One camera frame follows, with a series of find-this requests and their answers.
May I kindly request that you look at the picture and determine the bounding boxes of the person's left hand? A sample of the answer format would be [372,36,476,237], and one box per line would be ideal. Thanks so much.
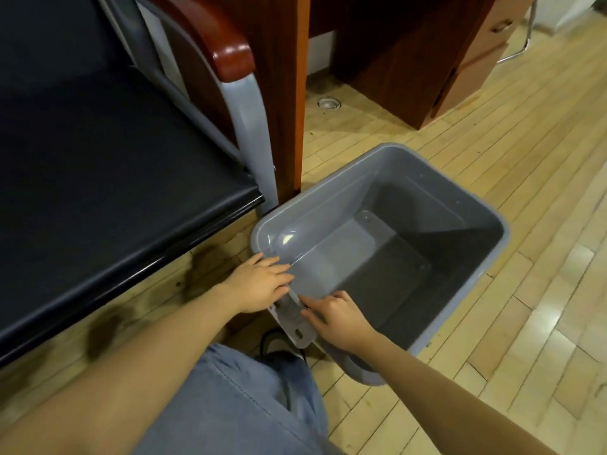
[219,252,296,315]

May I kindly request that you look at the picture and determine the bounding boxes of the person's right hand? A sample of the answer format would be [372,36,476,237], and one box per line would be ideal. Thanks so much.
[298,289,381,356]

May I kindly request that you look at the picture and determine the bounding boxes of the grey plastic storage bin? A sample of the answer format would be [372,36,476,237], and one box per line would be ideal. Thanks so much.
[249,142,512,387]

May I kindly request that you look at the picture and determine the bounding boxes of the person's left forearm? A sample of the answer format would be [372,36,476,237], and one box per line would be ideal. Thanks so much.
[0,289,240,455]

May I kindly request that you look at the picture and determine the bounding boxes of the person's right forearm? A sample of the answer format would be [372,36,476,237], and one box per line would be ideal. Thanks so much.
[351,331,563,455]

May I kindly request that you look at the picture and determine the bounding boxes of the person's black shoe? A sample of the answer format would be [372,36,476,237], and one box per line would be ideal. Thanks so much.
[259,327,307,364]

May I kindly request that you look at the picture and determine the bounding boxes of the person's blue jeans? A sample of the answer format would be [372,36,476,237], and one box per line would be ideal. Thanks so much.
[131,343,348,455]

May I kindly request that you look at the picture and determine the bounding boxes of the black leather bench seat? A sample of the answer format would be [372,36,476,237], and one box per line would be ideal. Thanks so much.
[0,0,266,368]

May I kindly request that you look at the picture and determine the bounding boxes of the brown wooden bench armrest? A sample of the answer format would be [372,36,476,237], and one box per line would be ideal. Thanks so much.
[142,0,258,84]

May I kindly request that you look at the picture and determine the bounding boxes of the brown wooden cabinet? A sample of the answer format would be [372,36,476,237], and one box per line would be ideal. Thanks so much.
[331,0,538,130]

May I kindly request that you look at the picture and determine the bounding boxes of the chrome chair leg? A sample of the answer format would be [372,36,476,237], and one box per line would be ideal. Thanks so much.
[497,0,543,65]

